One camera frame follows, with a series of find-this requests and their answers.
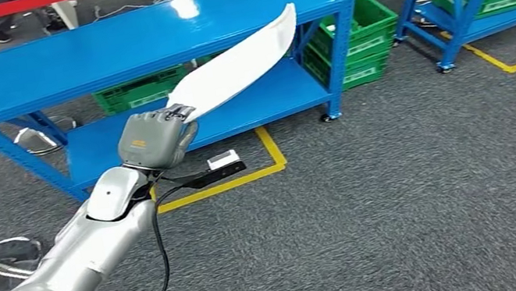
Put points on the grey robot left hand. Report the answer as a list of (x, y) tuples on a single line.
[(152, 141)]

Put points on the white curved plastic part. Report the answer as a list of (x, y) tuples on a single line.
[(234, 67)]

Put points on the yellow floor tape square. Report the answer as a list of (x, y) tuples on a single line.
[(269, 147)]

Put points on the chrome dome base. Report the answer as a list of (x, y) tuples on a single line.
[(34, 142)]

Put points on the white desk leg panel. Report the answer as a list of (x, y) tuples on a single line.
[(64, 17)]

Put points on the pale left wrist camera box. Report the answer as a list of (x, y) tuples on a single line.
[(224, 160)]

